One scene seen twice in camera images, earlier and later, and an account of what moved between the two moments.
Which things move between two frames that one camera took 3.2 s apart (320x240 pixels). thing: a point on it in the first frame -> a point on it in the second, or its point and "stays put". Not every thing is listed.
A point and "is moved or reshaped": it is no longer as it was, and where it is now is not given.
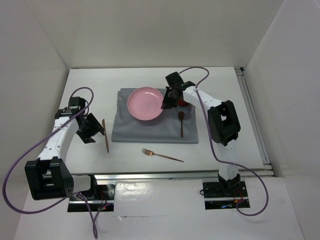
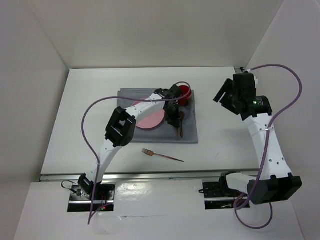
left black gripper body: [90, 127] -> [172, 113]
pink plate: [145, 103] is moved or reshaped
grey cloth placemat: [165, 128] stays put
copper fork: [151, 153] stays put
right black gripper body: [169, 99] -> [228, 100]
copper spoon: [181, 115] stays put
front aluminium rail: [245, 172] stays put
